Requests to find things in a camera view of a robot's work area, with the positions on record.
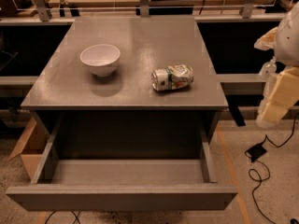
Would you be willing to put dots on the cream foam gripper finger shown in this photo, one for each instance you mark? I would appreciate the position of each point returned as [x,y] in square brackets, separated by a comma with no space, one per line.
[266,41]
[281,93]

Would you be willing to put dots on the crushed 7up soda can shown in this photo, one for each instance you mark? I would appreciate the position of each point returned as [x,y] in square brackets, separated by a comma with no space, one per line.
[172,77]

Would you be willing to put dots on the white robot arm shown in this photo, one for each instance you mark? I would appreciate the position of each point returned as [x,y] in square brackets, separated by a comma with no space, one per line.
[286,49]

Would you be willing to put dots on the grey open top drawer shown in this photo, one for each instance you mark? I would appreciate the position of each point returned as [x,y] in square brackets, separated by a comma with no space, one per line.
[125,161]

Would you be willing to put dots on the clear hand sanitizer bottle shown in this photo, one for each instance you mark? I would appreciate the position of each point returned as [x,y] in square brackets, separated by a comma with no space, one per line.
[268,69]

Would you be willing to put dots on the black power adapter brick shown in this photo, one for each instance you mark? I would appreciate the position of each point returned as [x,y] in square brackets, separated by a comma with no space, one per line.
[255,152]

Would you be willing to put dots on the grey cabinet desk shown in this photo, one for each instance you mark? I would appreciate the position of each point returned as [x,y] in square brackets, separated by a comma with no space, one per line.
[146,44]

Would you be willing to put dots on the white ceramic bowl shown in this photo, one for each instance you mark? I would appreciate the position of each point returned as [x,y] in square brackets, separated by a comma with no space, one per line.
[101,60]

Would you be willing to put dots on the metal guard railing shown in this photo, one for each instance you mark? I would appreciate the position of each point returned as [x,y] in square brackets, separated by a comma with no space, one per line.
[47,9]

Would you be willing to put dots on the grey side shelf rail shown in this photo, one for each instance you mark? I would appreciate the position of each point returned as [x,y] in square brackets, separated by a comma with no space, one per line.
[252,84]

